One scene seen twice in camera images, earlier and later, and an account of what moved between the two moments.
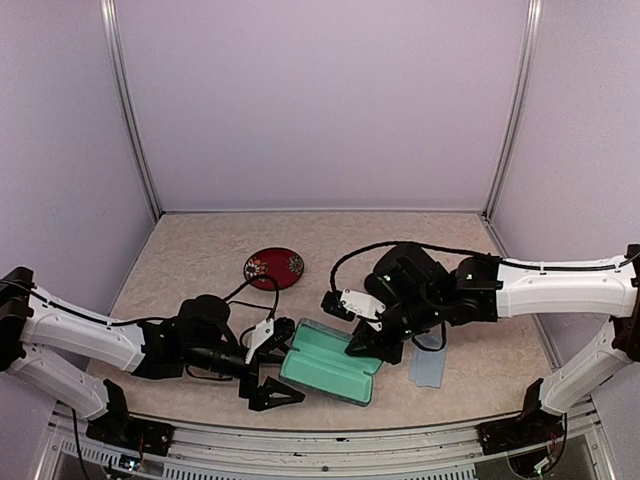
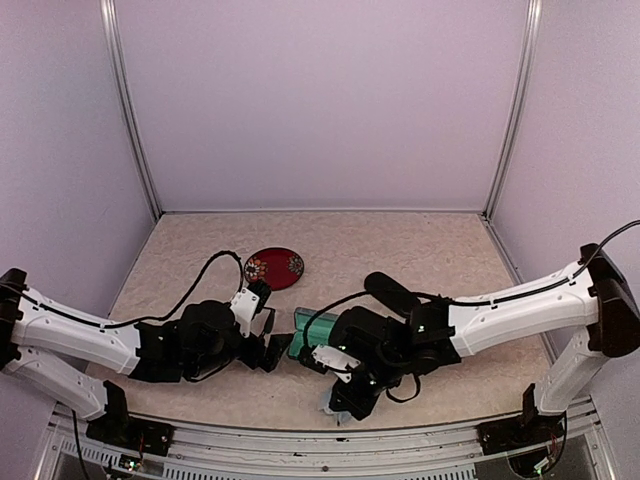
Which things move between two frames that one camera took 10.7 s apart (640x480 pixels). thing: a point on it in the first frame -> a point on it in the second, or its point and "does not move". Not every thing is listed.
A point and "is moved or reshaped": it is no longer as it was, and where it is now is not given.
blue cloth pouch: [427, 367] is moved or reshaped
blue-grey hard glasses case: [318, 361] is moved or reshaped
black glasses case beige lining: [374, 285] does not move
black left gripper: [249, 384] -> [277, 344]
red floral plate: [282, 264] does not move
